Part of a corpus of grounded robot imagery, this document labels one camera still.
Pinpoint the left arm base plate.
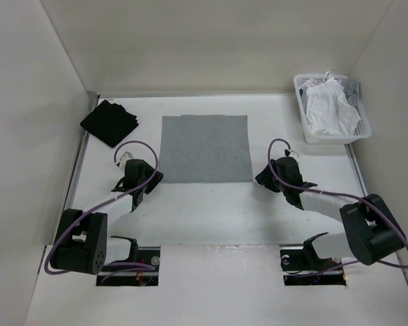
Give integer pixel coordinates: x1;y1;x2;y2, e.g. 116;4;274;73
95;247;161;287

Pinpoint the folded black tank top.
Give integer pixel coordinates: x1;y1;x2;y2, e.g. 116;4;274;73
80;100;139;148

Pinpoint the grey garment in basket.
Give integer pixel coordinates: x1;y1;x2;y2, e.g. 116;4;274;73
342;77;360;108

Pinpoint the grey tank top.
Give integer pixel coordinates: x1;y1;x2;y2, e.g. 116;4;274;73
158;115;253;183

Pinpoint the white tank top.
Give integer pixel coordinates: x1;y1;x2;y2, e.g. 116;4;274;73
299;71;361;136

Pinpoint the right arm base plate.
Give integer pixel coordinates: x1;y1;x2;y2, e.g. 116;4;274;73
280;247;346;286

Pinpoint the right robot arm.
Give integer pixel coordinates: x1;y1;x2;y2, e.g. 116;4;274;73
255;156;408;269

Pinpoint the metal table edge rail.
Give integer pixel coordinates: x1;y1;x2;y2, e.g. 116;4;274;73
54;90;100;245

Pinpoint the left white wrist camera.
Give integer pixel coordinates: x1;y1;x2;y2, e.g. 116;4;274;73
118;151;133;169

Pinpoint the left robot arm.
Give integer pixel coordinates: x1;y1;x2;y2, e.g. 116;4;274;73
44;159;164;275

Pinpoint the white plastic laundry basket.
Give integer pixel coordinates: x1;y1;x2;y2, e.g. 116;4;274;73
293;73;372;145

